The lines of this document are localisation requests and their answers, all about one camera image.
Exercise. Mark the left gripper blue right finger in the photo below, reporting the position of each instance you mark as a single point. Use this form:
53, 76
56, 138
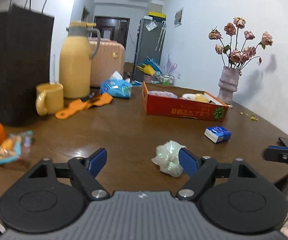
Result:
201, 172

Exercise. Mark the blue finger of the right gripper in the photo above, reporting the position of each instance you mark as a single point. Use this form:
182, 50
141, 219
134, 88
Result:
279, 147
275, 155

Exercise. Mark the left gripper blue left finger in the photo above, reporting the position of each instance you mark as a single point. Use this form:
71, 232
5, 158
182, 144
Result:
84, 172

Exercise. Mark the blue tissue packet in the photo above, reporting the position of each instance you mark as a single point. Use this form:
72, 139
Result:
217, 134

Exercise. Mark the white and yellow plush toy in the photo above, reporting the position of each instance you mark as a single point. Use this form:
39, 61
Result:
196, 97

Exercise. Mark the lilac fluffy headband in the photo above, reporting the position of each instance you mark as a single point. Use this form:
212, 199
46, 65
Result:
164, 94

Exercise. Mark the snack packet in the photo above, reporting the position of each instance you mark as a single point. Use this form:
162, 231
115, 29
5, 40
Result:
16, 147

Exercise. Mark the red cardboard box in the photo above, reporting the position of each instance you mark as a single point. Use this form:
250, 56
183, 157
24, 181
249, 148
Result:
215, 110

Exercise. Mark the yellow ceramic mug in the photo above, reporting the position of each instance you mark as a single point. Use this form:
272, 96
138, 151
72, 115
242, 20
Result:
50, 98

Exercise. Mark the pink textured vase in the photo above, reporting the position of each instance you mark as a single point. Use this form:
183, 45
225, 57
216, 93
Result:
228, 84

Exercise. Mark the blue tissue pack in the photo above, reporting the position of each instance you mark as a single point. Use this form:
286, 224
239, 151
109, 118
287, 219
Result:
116, 86

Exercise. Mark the yellow watering can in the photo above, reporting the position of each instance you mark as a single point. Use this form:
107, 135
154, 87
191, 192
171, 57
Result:
146, 69

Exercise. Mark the dried pink rose bouquet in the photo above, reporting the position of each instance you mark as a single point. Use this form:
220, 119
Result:
234, 44

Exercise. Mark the pink hard-shell suitcase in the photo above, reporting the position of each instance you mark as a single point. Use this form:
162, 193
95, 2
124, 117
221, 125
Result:
108, 59

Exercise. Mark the yellow thermos jug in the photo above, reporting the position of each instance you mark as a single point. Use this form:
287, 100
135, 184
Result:
79, 48

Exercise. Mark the grey refrigerator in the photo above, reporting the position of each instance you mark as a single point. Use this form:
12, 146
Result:
147, 46

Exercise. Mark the dark brown entrance door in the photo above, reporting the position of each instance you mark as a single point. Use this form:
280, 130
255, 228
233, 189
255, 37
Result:
113, 28

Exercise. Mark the black paper shopping bag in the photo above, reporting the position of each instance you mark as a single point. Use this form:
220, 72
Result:
25, 45

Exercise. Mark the yellow box on refrigerator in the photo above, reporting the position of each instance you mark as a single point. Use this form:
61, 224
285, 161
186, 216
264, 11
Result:
156, 14

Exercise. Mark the wall picture frame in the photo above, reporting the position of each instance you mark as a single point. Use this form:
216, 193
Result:
178, 18

